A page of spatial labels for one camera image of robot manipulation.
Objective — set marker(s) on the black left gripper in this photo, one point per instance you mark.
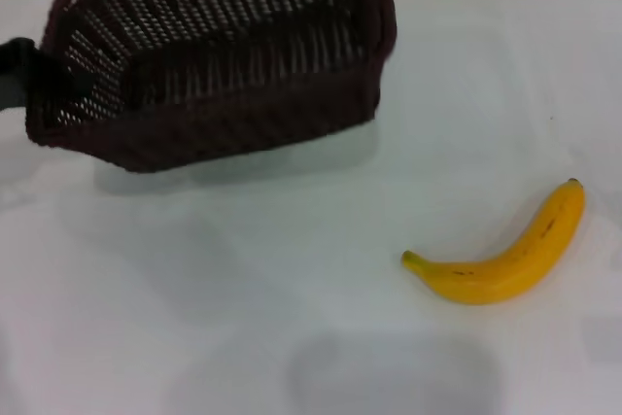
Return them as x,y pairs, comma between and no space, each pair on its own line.
13,79

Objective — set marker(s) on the dark brown woven basket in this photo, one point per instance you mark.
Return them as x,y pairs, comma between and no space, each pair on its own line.
252,118

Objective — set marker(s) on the yellow banana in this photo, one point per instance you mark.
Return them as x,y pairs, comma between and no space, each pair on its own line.
510,269

